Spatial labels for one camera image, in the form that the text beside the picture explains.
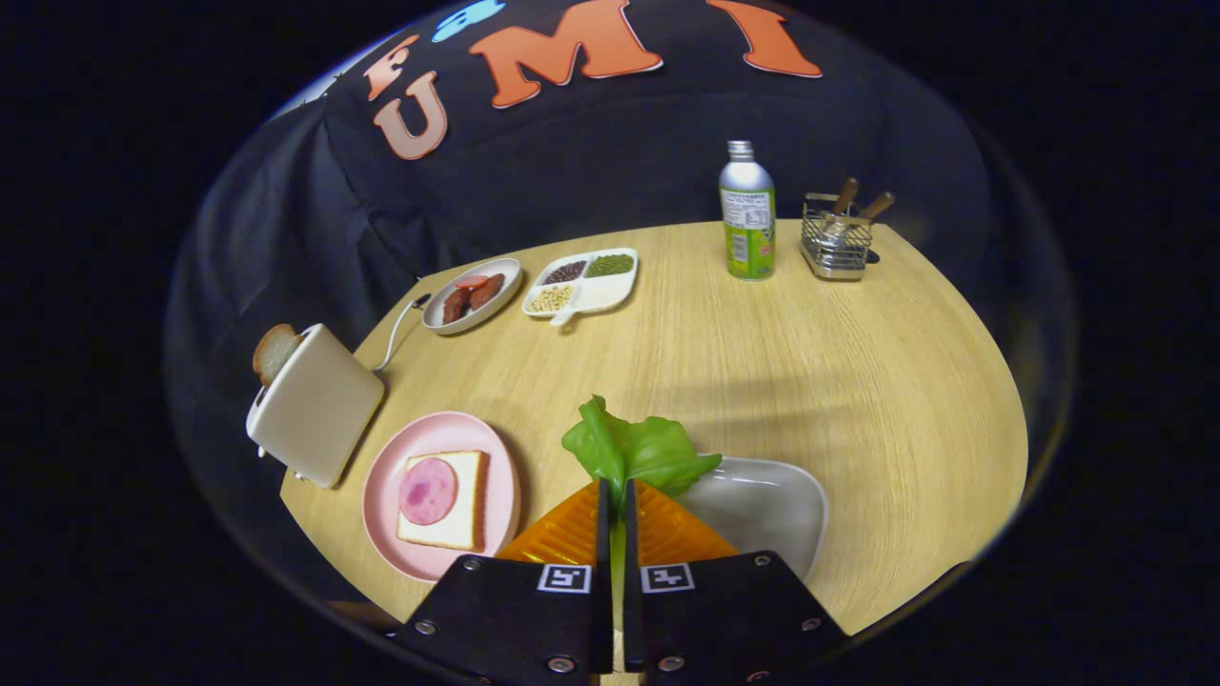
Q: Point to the green lettuce leaf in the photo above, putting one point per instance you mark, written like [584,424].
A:
[639,453]

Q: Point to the white rectangular tray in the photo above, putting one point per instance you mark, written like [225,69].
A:
[762,514]

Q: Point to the black backdrop cloth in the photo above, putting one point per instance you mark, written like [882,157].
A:
[591,162]

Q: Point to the toasted bread slice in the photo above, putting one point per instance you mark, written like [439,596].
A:
[274,351]

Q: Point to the brown meat piece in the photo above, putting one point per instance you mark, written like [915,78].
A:
[456,307]
[486,292]

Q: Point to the silver bottle with green label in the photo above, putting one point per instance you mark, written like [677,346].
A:
[748,238]

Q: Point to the cream white toaster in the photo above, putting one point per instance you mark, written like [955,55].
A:
[319,410]

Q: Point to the white bread slice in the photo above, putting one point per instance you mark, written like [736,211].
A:
[469,514]

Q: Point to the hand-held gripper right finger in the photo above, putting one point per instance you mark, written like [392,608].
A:
[631,610]

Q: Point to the pile of green beans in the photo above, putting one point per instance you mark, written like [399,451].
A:
[610,266]

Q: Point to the white round plate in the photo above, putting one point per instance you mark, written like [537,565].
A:
[510,276]

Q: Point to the red sausage slice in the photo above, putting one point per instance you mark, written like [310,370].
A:
[471,282]

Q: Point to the pink ham slice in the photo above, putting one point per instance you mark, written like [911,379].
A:
[429,491]

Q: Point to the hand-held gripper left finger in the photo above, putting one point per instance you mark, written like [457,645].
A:
[603,572]

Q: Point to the pink round plate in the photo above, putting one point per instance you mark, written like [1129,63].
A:
[386,495]

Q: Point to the pile of dark red beans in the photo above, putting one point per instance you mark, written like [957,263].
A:
[565,272]

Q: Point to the pile of yellow soybeans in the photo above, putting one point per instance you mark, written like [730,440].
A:
[551,298]

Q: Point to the white divided dish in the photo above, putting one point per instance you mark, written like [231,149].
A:
[600,295]

